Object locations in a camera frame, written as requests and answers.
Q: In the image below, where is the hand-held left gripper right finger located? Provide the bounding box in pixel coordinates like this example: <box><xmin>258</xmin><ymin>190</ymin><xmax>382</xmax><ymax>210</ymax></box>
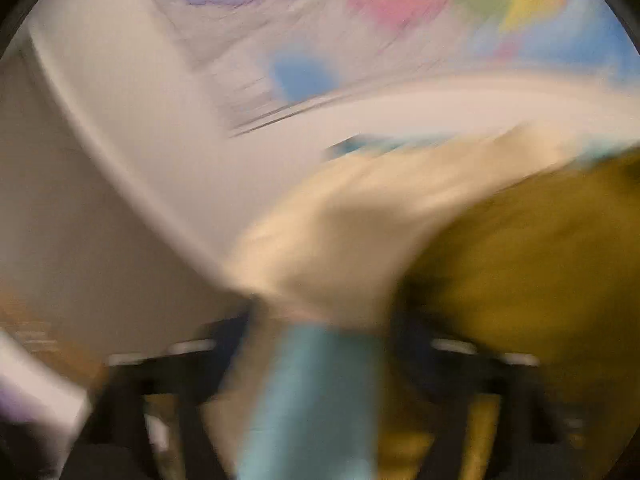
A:
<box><xmin>392</xmin><ymin>310</ymin><xmax>586</xmax><ymax>480</ymax></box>

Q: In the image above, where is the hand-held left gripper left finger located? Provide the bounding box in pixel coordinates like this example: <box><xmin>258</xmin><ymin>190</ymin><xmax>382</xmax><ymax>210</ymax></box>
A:
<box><xmin>95</xmin><ymin>307</ymin><xmax>256</xmax><ymax>480</ymax></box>

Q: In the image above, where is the mustard yellow cloth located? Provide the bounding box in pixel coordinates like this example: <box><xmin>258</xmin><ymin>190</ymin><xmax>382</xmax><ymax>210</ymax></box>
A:
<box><xmin>235</xmin><ymin>132</ymin><xmax>640</xmax><ymax>480</ymax></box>

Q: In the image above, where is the olive jacket with cream lining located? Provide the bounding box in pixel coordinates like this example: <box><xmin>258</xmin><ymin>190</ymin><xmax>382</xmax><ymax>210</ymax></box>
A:
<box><xmin>202</xmin><ymin>125</ymin><xmax>640</xmax><ymax>480</ymax></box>

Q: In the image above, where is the white lilac cloth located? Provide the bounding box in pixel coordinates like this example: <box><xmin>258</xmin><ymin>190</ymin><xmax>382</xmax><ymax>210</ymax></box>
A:
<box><xmin>0</xmin><ymin>330</ymin><xmax>93</xmax><ymax>466</ymax></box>

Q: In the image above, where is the colourful wall map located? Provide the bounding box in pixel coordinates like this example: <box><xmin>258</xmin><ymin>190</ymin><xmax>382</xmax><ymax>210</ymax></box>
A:
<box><xmin>135</xmin><ymin>0</ymin><xmax>640</xmax><ymax>138</ymax></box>

